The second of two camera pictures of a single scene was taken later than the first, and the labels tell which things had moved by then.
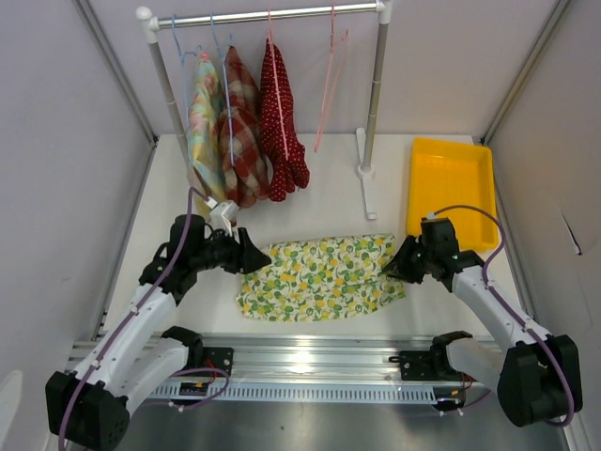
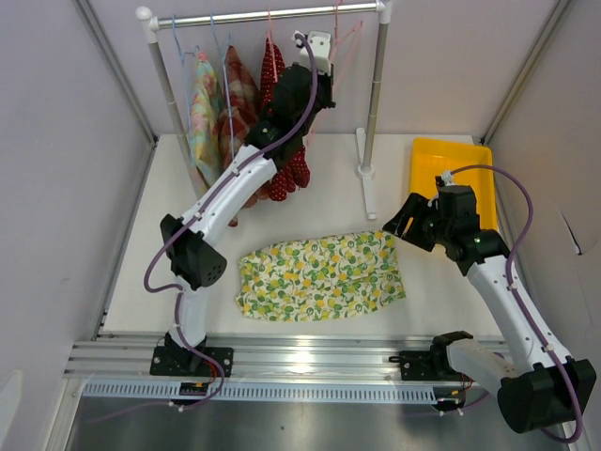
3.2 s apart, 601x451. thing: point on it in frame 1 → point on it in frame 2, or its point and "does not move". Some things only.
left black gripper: x=245 y=258 → x=326 y=82
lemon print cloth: x=320 y=278 does not move
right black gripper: x=398 y=267 → x=422 y=207
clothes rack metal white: x=151 y=25 does not move
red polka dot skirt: x=284 y=173 does not move
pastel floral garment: x=206 y=134 does not move
